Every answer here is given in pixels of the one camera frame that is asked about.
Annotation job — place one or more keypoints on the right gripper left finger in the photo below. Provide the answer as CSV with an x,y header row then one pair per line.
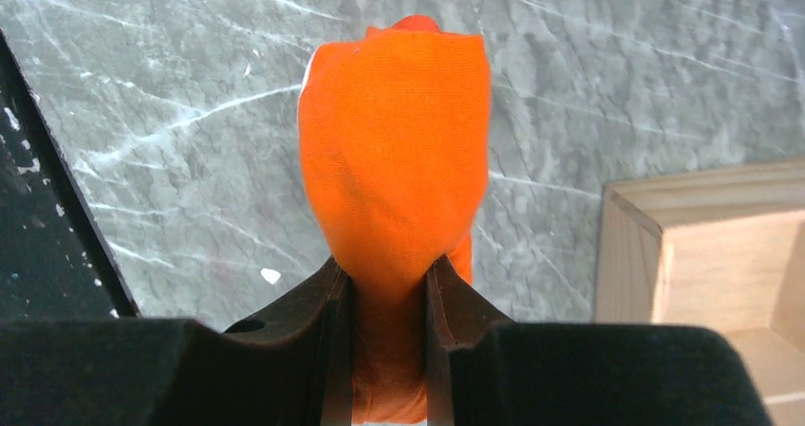
x,y
287,364

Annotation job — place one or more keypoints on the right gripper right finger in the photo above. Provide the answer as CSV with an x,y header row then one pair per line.
x,y
483,368

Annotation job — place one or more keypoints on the orange underwear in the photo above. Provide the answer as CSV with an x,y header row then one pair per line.
x,y
393,135

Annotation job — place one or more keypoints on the wooden compartment tray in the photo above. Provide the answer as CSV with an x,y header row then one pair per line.
x,y
722,249

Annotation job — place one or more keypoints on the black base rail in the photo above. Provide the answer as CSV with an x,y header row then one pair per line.
x,y
54,261

